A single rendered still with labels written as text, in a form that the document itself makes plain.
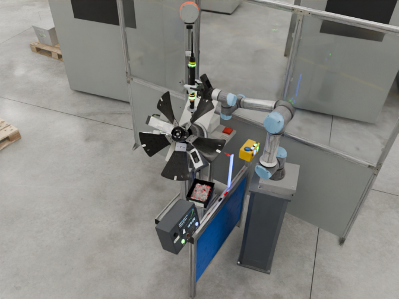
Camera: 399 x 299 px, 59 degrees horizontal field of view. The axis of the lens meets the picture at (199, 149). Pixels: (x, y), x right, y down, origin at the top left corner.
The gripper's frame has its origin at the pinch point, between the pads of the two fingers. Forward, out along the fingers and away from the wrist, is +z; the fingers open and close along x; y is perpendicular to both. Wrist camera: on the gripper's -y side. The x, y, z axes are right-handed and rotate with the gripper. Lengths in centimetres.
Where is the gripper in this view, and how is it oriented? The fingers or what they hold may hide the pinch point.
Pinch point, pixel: (188, 82)
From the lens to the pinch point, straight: 242.8
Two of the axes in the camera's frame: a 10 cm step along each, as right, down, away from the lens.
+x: 5.3, -5.5, 6.5
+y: -0.2, 7.6, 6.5
